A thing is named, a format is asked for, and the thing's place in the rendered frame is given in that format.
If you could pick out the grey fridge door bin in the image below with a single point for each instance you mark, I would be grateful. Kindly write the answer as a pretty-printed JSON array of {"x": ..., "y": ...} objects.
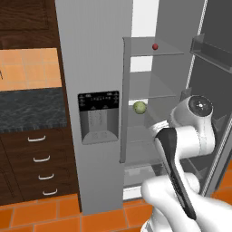
[{"x": 211, "y": 51}]

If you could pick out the round green vegetable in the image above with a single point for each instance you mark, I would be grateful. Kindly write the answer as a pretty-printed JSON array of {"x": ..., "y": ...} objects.
[{"x": 139, "y": 107}]

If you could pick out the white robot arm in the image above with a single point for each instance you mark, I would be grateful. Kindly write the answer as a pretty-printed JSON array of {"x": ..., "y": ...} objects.
[{"x": 193, "y": 137}]

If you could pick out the grey fridge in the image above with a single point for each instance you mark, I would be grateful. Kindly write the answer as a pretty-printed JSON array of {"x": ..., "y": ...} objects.
[{"x": 163, "y": 27}]

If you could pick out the dark wood wall cupboard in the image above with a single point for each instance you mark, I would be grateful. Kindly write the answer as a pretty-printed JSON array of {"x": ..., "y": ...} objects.
[{"x": 27, "y": 21}]

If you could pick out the grey fridge door with dispenser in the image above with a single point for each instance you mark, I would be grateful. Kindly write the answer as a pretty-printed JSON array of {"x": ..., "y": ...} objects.
[{"x": 90, "y": 60}]

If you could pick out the dark wood drawer front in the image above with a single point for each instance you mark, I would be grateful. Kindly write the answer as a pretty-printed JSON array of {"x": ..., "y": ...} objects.
[
  {"x": 57, "y": 137},
  {"x": 65, "y": 190},
  {"x": 63, "y": 175},
  {"x": 60, "y": 157}
]

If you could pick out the glass fridge shelf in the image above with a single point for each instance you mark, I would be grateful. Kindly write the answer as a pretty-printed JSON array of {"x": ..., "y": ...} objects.
[
  {"x": 145, "y": 48},
  {"x": 151, "y": 87}
]

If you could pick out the clear fridge crisper drawer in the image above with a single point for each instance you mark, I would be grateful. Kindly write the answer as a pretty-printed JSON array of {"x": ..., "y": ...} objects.
[{"x": 142, "y": 175}]

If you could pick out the small red strawberry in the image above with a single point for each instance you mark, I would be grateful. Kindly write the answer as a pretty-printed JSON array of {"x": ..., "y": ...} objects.
[{"x": 155, "y": 46}]

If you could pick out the dark wood base cupboard door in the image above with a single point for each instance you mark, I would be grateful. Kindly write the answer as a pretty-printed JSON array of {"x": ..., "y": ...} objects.
[{"x": 7, "y": 181}]

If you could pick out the grey fridge door with bins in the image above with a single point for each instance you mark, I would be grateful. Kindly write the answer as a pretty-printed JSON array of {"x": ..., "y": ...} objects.
[{"x": 211, "y": 81}]

